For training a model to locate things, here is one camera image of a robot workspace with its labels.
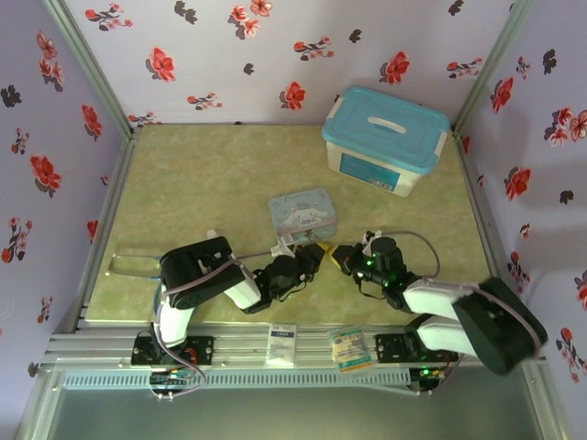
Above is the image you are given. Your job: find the cartoon print tin box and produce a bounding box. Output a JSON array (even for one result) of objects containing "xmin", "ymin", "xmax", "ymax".
[{"xmin": 267, "ymin": 185, "xmax": 341, "ymax": 244}]

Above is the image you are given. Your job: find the white packet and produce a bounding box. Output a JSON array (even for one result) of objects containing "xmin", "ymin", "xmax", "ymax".
[{"xmin": 266, "ymin": 323, "xmax": 297, "ymax": 367}]

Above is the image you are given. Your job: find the teal print packet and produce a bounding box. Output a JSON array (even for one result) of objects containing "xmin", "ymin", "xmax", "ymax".
[{"xmin": 330, "ymin": 326, "xmax": 374, "ymax": 374}]

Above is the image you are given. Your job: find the black controller green light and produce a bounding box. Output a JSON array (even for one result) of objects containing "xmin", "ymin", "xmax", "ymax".
[{"xmin": 412, "ymin": 364, "xmax": 449, "ymax": 394}]

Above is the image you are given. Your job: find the white storage box blue lid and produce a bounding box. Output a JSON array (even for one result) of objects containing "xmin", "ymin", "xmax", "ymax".
[{"xmin": 320, "ymin": 85, "xmax": 451, "ymax": 198}]

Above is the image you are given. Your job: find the clear plastic holder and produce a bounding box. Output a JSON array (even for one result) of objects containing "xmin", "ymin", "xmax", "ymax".
[{"xmin": 108, "ymin": 249, "xmax": 162, "ymax": 279}]

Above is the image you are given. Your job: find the small blue circuit board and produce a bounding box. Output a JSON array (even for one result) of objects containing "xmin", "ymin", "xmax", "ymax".
[{"xmin": 150, "ymin": 371, "xmax": 190, "ymax": 387}]

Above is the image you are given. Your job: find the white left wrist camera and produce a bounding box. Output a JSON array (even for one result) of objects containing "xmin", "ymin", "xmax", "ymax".
[{"xmin": 270, "ymin": 233, "xmax": 297, "ymax": 258}]

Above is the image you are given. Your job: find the aluminium table rail wide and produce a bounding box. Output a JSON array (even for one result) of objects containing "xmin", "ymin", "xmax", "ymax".
[{"xmin": 45, "ymin": 320, "xmax": 547, "ymax": 373}]

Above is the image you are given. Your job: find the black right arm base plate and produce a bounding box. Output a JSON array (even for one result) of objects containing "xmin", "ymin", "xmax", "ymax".
[{"xmin": 374, "ymin": 333, "xmax": 455, "ymax": 368}]

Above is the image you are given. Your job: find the grey slotted cable duct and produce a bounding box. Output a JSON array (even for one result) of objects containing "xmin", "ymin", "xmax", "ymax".
[{"xmin": 61, "ymin": 368, "xmax": 412, "ymax": 391}]

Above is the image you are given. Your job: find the aluminium table side rail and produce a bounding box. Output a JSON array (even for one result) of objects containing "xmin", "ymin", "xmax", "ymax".
[
  {"xmin": 75, "ymin": 132, "xmax": 141, "ymax": 331},
  {"xmin": 451, "ymin": 130, "xmax": 524, "ymax": 317}
]

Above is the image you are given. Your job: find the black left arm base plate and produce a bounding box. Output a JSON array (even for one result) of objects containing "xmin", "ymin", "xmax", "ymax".
[{"xmin": 130, "ymin": 334, "xmax": 216, "ymax": 368}]

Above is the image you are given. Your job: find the grey looped base cable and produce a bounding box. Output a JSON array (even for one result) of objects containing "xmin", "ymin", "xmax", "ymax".
[{"xmin": 135, "ymin": 357, "xmax": 206, "ymax": 402}]

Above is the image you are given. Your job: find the aluminium frame post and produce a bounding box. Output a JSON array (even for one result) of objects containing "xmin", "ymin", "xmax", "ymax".
[
  {"xmin": 451, "ymin": 0, "xmax": 537, "ymax": 134},
  {"xmin": 43, "ymin": 0, "xmax": 143, "ymax": 138}
]

